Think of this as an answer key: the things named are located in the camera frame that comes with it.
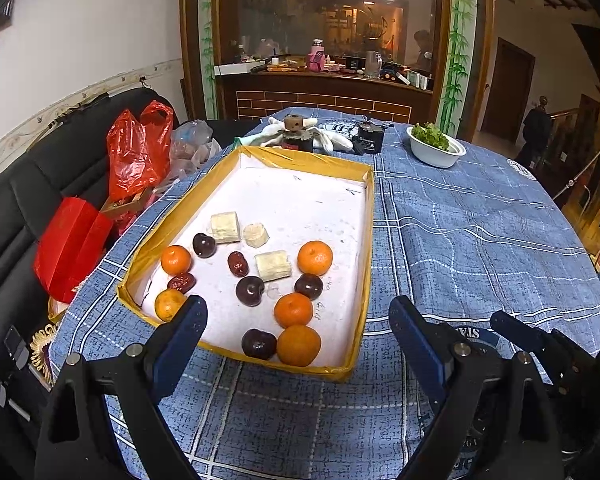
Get white foam tray yellow tape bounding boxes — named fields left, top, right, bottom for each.
left=116, top=146, right=376, bottom=383

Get blue plaid tablecloth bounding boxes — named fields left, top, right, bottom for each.
left=50, top=105, right=600, bottom=480

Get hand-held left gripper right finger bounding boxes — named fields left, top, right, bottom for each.
left=389, top=296, right=566, bottom=480

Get wooden stair railing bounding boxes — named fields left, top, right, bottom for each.
left=550, top=92, right=600, bottom=261

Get black sofa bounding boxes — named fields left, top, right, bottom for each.
left=0, top=87, right=181, bottom=480

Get pink plastic bag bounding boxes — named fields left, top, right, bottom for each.
left=112, top=195, right=156, bottom=236

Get dark purple plum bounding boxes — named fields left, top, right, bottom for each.
left=241, top=329, right=278, bottom=361
left=294, top=273, right=324, bottom=300
left=192, top=232, right=217, bottom=259
left=235, top=276, right=266, bottom=307

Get dark jar wooden stopper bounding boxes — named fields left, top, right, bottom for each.
left=280, top=115, right=315, bottom=152

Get green leafy vegetables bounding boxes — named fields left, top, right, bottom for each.
left=411, top=122, right=451, bottom=151

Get white flat box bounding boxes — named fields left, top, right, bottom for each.
left=215, top=62, right=266, bottom=76

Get white plastic bag red print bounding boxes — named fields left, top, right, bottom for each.
left=190, top=140, right=222, bottom=171

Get orange tangerine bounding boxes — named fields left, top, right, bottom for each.
left=297, top=241, right=334, bottom=276
left=273, top=292, right=314, bottom=328
left=160, top=245, right=193, bottom=276
left=276, top=325, right=322, bottom=367
left=154, top=288, right=188, bottom=323

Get gold gift box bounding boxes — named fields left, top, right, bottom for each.
left=101, top=189, right=153, bottom=218

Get gold tasselled ornament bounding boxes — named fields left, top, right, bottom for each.
left=27, top=322, right=58, bottom=386

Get red paper bag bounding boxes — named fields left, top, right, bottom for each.
left=34, top=196, right=115, bottom=305

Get red date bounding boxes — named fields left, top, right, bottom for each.
left=227, top=251, right=249, bottom=278
left=167, top=272, right=197, bottom=295

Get wooden display cabinet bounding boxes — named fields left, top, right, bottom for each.
left=180, top=0, right=496, bottom=136

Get brown wooden door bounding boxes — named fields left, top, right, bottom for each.
left=481, top=37, right=536, bottom=143

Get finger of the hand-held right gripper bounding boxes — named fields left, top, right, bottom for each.
left=491, top=310, right=566, bottom=386

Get metal pole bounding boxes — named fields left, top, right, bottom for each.
left=552, top=137, right=600, bottom=200

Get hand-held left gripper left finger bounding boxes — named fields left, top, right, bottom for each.
left=35, top=295, right=208, bottom=480

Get small pale sugarcane chunk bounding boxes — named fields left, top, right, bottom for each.
left=243, top=223, right=271, bottom=248

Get white box yellow rim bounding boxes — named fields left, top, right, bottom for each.
left=47, top=295, right=76, bottom=323

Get black boxy device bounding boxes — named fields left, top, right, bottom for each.
left=354, top=121, right=395, bottom=156

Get white bowl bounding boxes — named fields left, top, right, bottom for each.
left=406, top=122, right=467, bottom=168

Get pink bottle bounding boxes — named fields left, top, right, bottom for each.
left=307, top=40, right=327, bottom=72

